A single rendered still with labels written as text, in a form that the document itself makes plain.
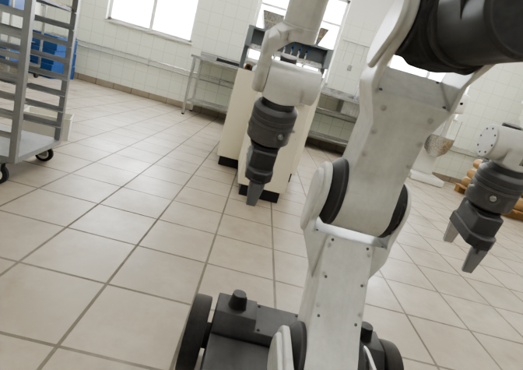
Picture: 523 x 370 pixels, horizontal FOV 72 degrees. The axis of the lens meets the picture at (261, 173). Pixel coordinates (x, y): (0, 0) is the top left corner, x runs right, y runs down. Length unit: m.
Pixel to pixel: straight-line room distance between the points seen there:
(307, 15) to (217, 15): 5.70
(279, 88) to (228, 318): 0.59
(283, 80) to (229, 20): 5.64
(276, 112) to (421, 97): 0.26
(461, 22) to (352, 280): 0.50
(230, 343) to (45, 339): 0.50
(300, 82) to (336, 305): 0.43
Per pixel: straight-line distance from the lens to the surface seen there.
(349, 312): 0.78
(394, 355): 1.14
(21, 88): 1.95
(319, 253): 0.79
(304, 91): 0.67
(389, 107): 0.68
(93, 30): 6.85
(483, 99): 7.18
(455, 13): 0.53
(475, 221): 0.84
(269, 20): 3.16
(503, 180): 0.81
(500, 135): 0.79
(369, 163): 0.71
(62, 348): 1.16
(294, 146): 2.46
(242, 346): 0.98
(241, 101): 3.09
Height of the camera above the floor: 0.79
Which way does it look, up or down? 14 degrees down
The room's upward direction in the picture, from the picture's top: 16 degrees clockwise
